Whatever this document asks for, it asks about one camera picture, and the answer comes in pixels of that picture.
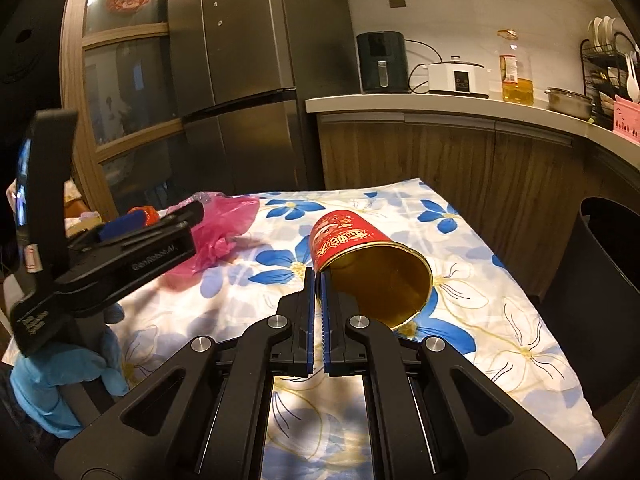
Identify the black wire dish rack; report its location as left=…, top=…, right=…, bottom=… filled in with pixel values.
left=579, top=31, right=640, bottom=126

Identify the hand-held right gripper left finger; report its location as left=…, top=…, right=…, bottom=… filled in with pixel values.
left=54, top=267, right=317, bottom=480

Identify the wooden glass door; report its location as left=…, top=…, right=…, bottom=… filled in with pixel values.
left=60, top=0, right=186, bottom=216

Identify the pink utensil holder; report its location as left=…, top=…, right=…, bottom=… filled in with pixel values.
left=611, top=94, right=640, bottom=141

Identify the black air fryer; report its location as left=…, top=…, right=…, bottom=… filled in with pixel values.
left=356, top=31, right=410, bottom=94

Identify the person's left hand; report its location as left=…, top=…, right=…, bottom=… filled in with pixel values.
left=10, top=307, right=130, bottom=441

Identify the floral printed blanket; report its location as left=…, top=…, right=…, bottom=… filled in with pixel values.
left=2, top=176, right=606, bottom=480

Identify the red and gold can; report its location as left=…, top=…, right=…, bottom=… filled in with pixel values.
left=308, top=206, right=434, bottom=331

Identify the black power cable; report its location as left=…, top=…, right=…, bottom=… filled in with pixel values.
left=405, top=39, right=442, bottom=94

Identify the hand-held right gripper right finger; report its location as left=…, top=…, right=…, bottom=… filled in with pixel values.
left=322, top=272, right=577, bottom=480

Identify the grey steel refrigerator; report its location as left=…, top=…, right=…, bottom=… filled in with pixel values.
left=167, top=0, right=351, bottom=196

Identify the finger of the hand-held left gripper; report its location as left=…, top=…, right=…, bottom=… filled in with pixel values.
left=95, top=210, right=148, bottom=242
left=142, top=201, right=206, bottom=235

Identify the red wrapper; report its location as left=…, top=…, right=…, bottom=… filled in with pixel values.
left=127, top=205, right=160, bottom=226

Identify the cooking oil bottle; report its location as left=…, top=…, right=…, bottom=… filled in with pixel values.
left=496, top=29, right=535, bottom=107

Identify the pink plastic bag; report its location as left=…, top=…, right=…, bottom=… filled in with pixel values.
left=167, top=191, right=261, bottom=276

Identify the white plastic ladle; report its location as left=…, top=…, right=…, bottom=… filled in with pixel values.
left=625, top=52, right=640, bottom=101

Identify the black plastic bin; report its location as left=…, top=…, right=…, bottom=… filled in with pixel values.
left=542, top=196, right=640, bottom=436

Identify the steel mixing bowl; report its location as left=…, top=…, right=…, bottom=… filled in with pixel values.
left=544, top=87, right=596, bottom=121

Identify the white electric cooker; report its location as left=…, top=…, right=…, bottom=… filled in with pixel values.
left=426, top=56, right=491, bottom=98

